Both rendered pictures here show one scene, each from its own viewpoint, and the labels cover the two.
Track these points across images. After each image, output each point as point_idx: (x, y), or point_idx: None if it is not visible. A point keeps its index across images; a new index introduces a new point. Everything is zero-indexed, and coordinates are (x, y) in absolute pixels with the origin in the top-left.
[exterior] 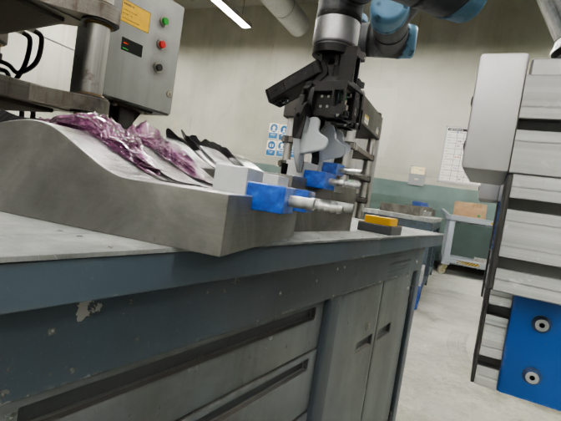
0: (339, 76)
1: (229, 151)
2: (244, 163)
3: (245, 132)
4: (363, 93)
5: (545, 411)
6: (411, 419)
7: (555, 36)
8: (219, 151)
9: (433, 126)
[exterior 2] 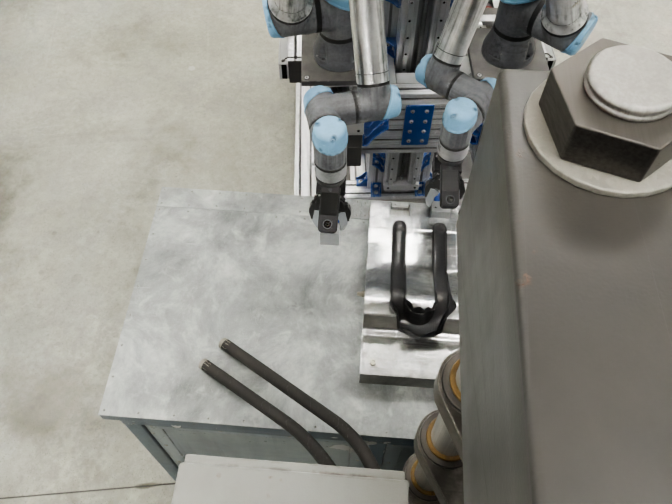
0: None
1: (390, 290)
2: (385, 281)
3: None
4: (434, 152)
5: (11, 212)
6: (123, 317)
7: (296, 11)
8: (406, 291)
9: None
